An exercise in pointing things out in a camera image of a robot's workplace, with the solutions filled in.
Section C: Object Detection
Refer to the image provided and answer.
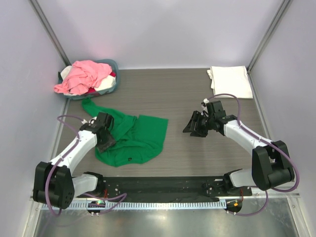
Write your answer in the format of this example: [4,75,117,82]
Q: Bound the green t-shirt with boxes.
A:
[81,99,168,167]

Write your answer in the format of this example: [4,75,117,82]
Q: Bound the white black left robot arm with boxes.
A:
[33,112,116,209]

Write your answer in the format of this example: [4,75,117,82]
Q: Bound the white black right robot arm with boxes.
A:
[183,101,295,191]

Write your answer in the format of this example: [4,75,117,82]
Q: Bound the red t-shirt in basket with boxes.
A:
[63,71,117,97]

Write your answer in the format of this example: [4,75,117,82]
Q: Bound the white t-shirt in basket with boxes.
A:
[94,75,116,93]

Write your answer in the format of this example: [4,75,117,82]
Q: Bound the folded white t-shirt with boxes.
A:
[207,66,253,99]

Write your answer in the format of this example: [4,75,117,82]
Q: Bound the teal plastic laundry basket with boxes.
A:
[54,59,120,100]

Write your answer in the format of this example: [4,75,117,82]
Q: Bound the pink t-shirt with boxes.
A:
[54,60,113,95]

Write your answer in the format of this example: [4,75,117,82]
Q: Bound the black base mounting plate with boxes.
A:
[75,175,253,198]

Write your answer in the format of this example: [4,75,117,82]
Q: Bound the cream t-shirt in basket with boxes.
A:
[60,66,72,80]

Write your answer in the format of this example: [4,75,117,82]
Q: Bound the aluminium front crossbar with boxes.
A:
[29,180,301,201]

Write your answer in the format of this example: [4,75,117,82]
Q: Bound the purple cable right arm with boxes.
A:
[201,93,301,216]

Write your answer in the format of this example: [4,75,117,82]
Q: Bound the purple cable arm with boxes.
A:
[45,114,127,216]
[201,93,301,216]

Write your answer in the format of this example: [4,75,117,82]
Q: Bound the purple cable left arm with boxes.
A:
[45,114,127,216]

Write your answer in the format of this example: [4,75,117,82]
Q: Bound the slotted white cable duct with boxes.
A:
[40,200,227,211]

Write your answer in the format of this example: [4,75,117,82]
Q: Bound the aluminium frame post right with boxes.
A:
[247,0,292,73]

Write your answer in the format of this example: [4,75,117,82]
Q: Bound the aluminium frame rail left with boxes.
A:
[28,0,71,66]

